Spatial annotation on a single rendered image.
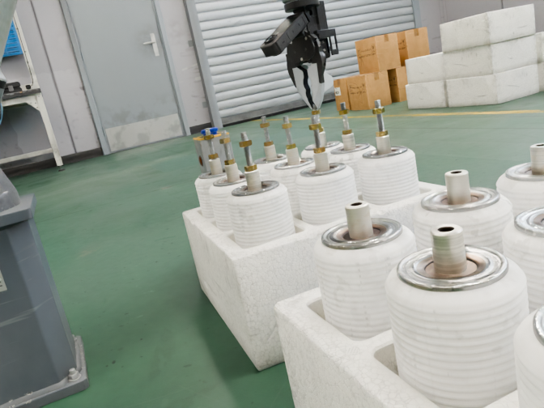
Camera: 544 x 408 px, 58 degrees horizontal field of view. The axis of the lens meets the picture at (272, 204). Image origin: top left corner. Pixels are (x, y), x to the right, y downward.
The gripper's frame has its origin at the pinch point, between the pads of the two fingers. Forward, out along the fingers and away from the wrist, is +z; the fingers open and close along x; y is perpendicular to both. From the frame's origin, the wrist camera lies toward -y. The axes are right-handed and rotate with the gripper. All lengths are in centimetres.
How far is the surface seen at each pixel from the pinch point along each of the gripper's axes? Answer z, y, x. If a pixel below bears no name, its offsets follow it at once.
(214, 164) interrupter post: 7.3, -21.4, 9.2
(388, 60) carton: -4, 317, 168
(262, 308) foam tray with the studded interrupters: 25.1, -38.6, -16.1
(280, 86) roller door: 1, 378, 357
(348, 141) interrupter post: 7.6, -5.3, -11.4
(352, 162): 11.0, -8.2, -13.7
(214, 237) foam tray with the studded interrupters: 16.5, -34.8, -3.4
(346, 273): 11, -50, -41
